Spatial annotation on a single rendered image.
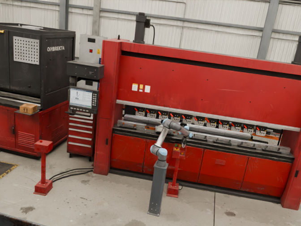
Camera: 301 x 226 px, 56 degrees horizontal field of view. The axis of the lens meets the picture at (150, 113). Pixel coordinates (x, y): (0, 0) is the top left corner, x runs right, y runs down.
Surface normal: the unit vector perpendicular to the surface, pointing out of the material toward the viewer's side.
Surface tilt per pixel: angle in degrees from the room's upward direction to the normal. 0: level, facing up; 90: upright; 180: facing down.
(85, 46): 90
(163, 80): 90
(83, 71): 90
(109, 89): 90
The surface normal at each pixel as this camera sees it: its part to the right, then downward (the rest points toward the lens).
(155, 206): -0.23, 0.27
